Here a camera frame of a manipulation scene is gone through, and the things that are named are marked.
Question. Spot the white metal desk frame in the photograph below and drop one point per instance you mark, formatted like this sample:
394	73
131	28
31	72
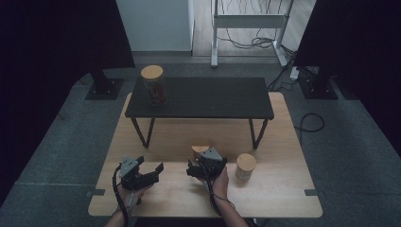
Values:
249	21

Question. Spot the black curtain stand base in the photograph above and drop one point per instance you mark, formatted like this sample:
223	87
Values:
104	90
318	90

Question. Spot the white power strip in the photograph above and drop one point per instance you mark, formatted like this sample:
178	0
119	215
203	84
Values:
294	73

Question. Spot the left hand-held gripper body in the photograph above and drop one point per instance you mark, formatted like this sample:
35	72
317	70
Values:
129	167

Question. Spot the tall glass jar wooden lid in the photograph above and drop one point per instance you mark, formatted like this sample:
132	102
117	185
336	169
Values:
153	82

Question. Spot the person's right hand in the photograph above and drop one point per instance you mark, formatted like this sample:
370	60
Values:
220	186

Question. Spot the black shelf with metal legs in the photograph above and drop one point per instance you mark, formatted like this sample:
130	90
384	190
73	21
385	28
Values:
214	97

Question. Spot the glass jar with red pieces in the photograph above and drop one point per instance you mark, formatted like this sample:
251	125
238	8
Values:
200	147

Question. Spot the black curtain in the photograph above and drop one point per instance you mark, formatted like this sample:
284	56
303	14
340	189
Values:
362	38
47	47

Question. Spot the grey tape marker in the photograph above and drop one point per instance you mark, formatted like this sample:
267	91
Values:
311	192
95	192

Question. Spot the wide glass jar pale nuts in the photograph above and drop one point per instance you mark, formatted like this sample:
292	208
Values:
246	165

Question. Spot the person's left hand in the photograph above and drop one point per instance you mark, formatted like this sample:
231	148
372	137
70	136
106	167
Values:
136	193

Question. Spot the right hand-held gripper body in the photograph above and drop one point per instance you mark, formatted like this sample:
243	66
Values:
210	155

